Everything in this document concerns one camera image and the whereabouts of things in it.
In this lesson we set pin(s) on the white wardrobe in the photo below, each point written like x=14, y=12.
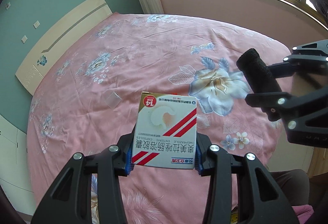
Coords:
x=15, y=177

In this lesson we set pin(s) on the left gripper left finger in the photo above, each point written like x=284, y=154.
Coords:
x=68, y=199

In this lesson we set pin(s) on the white medicine box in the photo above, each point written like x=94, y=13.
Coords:
x=165, y=131

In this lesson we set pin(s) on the black foam roller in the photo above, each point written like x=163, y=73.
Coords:
x=257, y=73

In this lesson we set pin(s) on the pink floral bed sheet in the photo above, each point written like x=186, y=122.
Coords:
x=130, y=54

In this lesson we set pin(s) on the wall socket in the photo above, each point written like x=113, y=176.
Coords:
x=36, y=24
x=24, y=39

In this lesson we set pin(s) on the clear small plastic cube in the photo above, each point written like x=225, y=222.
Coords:
x=112, y=100

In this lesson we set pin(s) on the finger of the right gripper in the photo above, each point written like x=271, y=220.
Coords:
x=277, y=105
x=284, y=68

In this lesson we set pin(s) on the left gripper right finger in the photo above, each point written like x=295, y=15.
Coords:
x=260, y=199

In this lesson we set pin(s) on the cream wooden headboard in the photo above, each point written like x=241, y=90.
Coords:
x=58, y=39

